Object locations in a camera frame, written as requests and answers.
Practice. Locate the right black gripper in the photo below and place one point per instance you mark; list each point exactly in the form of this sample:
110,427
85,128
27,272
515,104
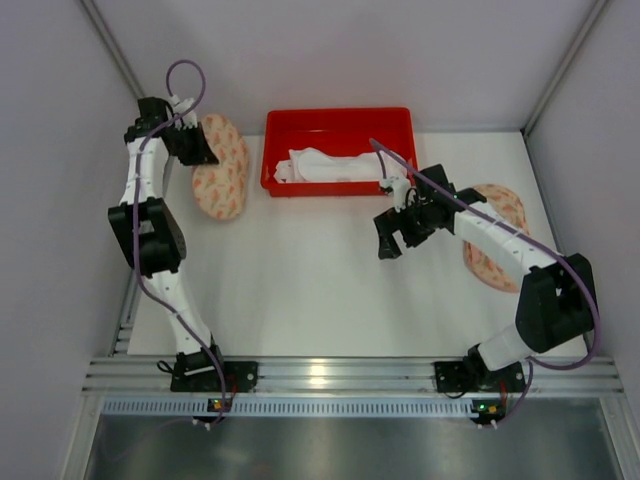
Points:
398,225

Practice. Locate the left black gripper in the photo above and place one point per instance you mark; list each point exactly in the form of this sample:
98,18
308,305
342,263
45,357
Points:
189,144

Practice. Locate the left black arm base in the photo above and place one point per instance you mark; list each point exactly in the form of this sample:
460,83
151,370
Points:
239,376

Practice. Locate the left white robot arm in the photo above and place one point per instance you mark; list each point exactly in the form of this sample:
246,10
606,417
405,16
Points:
153,243

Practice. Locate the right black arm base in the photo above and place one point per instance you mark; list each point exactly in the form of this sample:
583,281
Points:
455,379

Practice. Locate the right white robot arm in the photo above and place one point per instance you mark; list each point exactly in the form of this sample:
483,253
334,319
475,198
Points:
556,293

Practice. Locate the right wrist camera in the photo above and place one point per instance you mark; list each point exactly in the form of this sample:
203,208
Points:
398,188

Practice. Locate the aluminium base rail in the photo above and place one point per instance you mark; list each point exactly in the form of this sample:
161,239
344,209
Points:
331,387

